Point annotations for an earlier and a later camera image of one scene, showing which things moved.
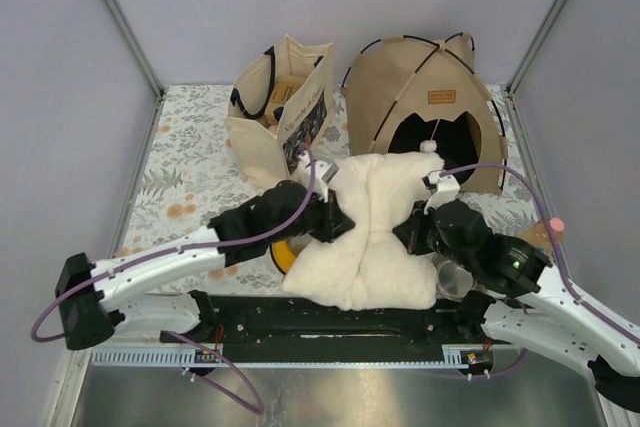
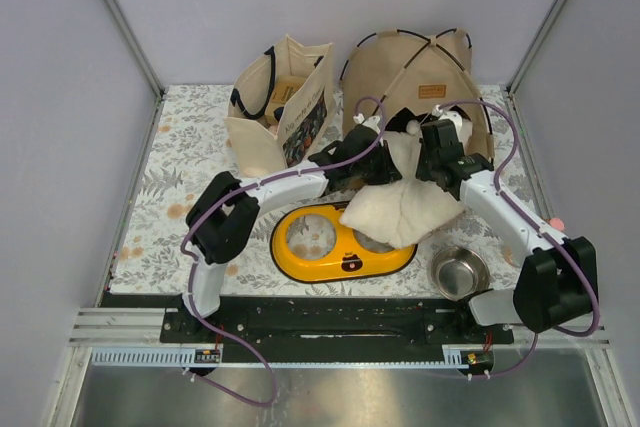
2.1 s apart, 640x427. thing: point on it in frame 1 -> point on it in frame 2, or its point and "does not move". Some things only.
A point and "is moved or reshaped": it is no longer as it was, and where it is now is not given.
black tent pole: x=417 y=68 -> x=397 y=30
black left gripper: x=332 y=217 -> x=389 y=172
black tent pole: x=491 y=101 -> x=462 y=68
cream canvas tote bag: x=281 y=106 does not move
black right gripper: x=405 y=231 -> x=420 y=171
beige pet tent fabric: x=391 y=80 is moved or reshaped
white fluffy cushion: x=370 y=267 is moved or reshaped
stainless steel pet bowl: x=452 y=279 does not move
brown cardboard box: x=282 y=89 does not move
